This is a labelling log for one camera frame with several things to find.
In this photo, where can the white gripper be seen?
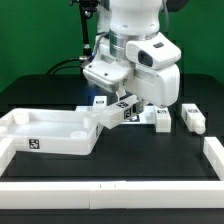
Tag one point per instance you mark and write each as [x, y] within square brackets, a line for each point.
[158, 85]

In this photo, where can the white desk tabletop tray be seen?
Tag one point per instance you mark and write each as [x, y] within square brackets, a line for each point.
[51, 131]

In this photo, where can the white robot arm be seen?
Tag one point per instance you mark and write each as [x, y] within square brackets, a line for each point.
[127, 20]

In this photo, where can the white marker base plate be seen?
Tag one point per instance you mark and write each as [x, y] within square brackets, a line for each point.
[146, 117]

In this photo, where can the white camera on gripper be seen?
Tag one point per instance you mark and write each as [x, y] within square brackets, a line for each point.
[155, 54]

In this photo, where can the white L-shaped fence wall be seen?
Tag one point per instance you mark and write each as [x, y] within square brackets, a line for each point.
[112, 195]

